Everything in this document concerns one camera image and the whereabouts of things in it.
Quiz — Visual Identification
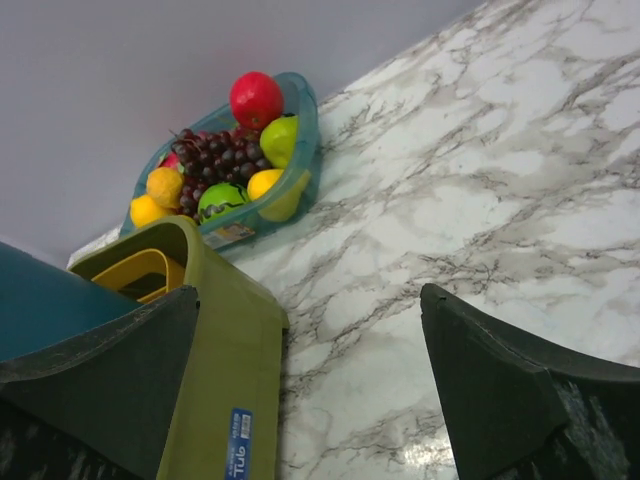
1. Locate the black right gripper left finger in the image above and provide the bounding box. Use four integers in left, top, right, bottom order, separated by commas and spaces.
1, 286, 200, 479

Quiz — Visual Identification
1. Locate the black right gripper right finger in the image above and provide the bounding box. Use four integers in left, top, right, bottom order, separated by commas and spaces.
420, 284, 639, 479

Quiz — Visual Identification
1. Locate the teal plastic bucket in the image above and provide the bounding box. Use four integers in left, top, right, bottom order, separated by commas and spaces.
1, 243, 139, 361

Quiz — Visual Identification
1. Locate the olive green plastic tub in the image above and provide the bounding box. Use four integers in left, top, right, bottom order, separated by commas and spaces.
70, 216, 289, 479

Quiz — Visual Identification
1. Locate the yellow plastic bin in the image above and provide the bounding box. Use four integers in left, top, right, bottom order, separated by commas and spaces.
91, 248, 185, 304

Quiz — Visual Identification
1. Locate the yellow lemon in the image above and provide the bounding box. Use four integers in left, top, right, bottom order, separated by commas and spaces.
129, 194, 175, 228

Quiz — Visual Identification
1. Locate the orange fruit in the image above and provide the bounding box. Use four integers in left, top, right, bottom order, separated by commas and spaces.
146, 167, 184, 209

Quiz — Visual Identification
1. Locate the green ball with black stripe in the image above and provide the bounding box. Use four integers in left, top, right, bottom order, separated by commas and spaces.
198, 183, 250, 224

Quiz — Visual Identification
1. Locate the pink dragon fruit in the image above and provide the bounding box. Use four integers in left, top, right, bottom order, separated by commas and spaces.
158, 152, 180, 170

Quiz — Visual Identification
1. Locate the dark purple grape bunch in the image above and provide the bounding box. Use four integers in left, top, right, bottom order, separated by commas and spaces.
170, 127, 271, 224

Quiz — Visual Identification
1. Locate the yellow mango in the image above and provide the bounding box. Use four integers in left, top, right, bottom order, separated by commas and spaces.
247, 169, 311, 223

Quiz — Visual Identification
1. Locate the clear teal fruit basket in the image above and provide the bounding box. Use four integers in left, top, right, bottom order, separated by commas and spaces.
119, 72, 321, 250

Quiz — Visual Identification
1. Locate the green pear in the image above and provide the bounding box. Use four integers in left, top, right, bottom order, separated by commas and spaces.
260, 115, 298, 169

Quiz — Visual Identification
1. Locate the red apple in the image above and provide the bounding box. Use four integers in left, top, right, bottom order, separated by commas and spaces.
229, 71, 284, 130

